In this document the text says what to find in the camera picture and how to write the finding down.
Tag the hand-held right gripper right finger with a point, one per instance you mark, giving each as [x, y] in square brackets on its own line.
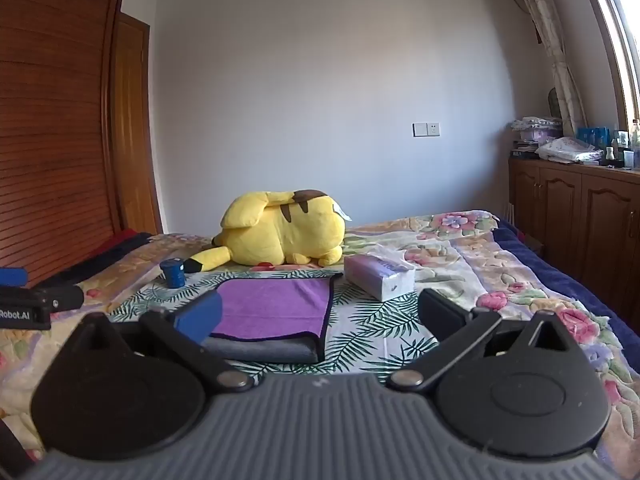
[439, 307]

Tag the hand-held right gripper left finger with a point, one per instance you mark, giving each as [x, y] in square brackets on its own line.
[201, 316]

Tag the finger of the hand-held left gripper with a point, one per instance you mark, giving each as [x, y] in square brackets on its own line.
[60, 297]
[12, 276]

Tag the grey towel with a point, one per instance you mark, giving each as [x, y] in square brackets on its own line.
[272, 349]

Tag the purple towel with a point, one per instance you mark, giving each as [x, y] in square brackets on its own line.
[280, 305]

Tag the small blue jar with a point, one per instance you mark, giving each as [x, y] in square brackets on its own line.
[173, 272]

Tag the red and black cloth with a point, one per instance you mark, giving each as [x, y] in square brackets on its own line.
[100, 255]

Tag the white tissue box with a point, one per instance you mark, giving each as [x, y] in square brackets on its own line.
[380, 277]

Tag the leaf print sheet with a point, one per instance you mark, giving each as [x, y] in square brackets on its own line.
[370, 330]

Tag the yellow plush toy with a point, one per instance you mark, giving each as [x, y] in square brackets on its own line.
[285, 227]

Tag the dark blue blanket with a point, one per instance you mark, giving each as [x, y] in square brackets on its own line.
[575, 280]

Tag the wooden cabinet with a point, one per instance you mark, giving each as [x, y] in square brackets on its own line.
[575, 215]

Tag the wooden slatted wardrobe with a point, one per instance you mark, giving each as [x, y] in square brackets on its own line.
[50, 110]

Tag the wooden door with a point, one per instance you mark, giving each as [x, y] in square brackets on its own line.
[132, 130]

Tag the stack of storage boxes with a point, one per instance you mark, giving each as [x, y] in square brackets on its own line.
[535, 135]

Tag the white plastic bag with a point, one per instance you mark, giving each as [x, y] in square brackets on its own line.
[567, 150]

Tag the blue box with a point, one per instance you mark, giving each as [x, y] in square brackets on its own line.
[593, 136]

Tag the clear bottle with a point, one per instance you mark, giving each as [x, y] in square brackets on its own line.
[634, 142]

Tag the patterned curtain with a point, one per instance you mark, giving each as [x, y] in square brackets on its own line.
[555, 45]

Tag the white wall socket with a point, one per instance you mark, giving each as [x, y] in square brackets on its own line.
[426, 129]

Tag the wooden window frame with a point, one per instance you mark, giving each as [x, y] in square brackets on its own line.
[612, 45]

